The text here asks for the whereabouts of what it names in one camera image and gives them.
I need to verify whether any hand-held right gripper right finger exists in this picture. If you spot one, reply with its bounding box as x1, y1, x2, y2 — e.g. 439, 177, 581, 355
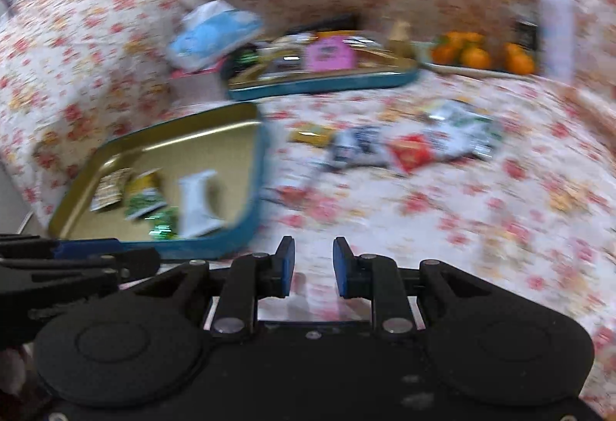
332, 235, 496, 339

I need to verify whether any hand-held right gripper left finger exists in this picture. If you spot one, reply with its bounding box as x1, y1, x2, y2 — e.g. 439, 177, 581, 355
132, 235, 296, 339

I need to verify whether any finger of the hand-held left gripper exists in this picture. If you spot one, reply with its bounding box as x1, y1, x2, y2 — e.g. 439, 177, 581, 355
0, 233, 122, 260
0, 248, 161, 307

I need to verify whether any gold heart snack packet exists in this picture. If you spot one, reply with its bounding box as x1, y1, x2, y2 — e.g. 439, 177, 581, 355
90, 168, 134, 213

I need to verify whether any yellow green snack packet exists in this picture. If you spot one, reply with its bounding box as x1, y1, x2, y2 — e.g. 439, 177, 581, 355
124, 169, 169, 222

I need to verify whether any small green candy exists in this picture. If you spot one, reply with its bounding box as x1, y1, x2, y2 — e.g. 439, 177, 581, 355
149, 208, 180, 240

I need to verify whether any pale white snack packet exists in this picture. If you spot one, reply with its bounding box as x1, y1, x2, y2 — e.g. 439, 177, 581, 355
176, 169, 226, 240

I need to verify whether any dark blue white snack packet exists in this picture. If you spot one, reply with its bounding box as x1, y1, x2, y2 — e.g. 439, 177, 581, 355
328, 126, 386, 171

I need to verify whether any red white snack packet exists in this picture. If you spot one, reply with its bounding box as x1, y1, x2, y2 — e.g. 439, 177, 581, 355
388, 134, 440, 176

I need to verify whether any teal gold tin tray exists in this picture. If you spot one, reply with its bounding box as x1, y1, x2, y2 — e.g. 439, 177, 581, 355
48, 102, 271, 263

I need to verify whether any white green snack packet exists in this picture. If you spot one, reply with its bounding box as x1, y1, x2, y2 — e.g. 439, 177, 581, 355
426, 110, 504, 161

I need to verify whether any silver yellow snack packet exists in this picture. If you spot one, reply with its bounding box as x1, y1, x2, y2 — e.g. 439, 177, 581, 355
423, 101, 477, 126

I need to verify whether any teal tin tray with snacks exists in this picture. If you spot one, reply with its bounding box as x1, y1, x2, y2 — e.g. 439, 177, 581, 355
226, 28, 421, 102

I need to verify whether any floral cushion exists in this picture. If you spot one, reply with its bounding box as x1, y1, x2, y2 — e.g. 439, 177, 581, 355
0, 0, 227, 222

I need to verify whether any pink box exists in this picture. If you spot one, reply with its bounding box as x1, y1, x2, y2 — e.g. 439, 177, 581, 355
169, 63, 232, 112

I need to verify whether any clear packet with dark snack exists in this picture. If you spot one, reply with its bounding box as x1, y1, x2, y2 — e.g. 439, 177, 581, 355
262, 40, 309, 76

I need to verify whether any green foil candy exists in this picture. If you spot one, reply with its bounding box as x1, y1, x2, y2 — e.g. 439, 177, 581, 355
233, 47, 261, 70

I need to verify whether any pink snack packet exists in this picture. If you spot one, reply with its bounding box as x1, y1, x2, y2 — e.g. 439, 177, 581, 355
305, 35, 357, 73

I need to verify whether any yellow orange snack packet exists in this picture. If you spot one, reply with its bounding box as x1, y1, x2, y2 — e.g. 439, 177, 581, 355
315, 30, 386, 47

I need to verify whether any gold paper packet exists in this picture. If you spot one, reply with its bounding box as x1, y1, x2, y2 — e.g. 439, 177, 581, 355
387, 20, 415, 59

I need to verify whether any blue tissue pack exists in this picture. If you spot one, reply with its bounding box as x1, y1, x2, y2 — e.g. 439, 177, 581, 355
168, 0, 266, 73

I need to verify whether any long black packet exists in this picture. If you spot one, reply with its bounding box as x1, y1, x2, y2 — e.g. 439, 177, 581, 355
283, 13, 362, 37

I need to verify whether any pile of tangerines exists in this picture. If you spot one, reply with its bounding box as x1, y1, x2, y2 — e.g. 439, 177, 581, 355
430, 30, 536, 75

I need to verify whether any dark coffee can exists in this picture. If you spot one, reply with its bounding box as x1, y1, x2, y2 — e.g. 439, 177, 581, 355
512, 13, 542, 54

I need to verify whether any purple thermos bottle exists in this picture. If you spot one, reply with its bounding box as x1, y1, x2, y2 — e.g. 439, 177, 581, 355
534, 0, 579, 83

